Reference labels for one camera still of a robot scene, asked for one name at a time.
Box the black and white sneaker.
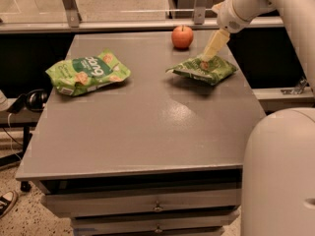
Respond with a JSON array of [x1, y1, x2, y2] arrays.
[[0, 191, 18, 218]]

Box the green Kettle jalapeno chip bag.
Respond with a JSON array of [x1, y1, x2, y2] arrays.
[[165, 56, 237, 86]]

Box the grey upper drawer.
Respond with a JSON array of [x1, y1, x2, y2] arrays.
[[41, 185, 241, 217]]

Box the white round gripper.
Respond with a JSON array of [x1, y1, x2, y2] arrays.
[[201, 0, 250, 62]]

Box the metal bracket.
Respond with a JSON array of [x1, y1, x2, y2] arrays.
[[282, 77, 308, 95]]

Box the red apple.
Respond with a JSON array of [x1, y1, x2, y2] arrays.
[[171, 26, 194, 49]]

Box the grey drawer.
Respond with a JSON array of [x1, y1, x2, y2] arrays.
[[72, 210, 239, 236], [41, 185, 241, 217]]

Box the light green snack bag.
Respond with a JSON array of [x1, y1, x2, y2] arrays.
[[45, 48, 131, 96]]

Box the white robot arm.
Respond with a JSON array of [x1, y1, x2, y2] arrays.
[[203, 0, 315, 236]]

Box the black headphones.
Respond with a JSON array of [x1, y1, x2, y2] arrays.
[[7, 89, 48, 114]]

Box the black side stand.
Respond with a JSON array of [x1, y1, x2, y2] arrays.
[[0, 113, 37, 193]]

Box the glass barrier with metal rail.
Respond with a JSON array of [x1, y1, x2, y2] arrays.
[[0, 0, 284, 34]]

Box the grey lower drawer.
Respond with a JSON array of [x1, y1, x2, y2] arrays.
[[72, 210, 239, 236]]

